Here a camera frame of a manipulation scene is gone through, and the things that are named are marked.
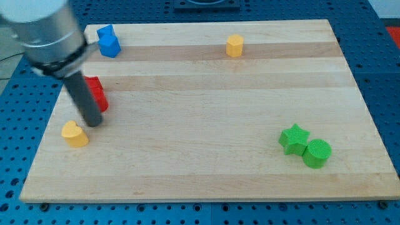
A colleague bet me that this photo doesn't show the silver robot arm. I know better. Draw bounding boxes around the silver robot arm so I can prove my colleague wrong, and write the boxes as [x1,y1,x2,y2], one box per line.
[1,0,98,79]

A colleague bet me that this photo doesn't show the yellow hexagon block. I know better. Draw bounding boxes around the yellow hexagon block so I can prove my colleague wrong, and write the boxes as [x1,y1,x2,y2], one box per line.
[226,34,244,58]

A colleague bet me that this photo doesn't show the yellow heart block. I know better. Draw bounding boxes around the yellow heart block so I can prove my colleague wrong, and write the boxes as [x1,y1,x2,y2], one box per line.
[61,121,89,148]

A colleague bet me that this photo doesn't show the wooden board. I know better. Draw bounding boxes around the wooden board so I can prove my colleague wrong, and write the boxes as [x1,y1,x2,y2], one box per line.
[20,19,399,203]

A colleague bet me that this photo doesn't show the green star block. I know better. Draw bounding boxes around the green star block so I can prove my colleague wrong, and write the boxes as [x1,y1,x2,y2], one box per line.
[278,124,310,156]

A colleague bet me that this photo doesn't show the red block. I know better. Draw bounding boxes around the red block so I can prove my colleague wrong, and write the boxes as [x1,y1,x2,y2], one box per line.
[84,76,109,113]

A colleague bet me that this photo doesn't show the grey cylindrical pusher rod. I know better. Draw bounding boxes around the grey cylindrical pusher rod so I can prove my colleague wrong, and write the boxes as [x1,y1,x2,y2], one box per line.
[63,71,103,128]

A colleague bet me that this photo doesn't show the green cylinder block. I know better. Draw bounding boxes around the green cylinder block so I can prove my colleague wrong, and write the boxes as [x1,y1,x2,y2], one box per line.
[302,139,332,169]

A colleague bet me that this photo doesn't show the blue cube block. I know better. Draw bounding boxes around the blue cube block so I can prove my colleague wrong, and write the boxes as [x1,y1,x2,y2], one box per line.
[97,24,115,39]

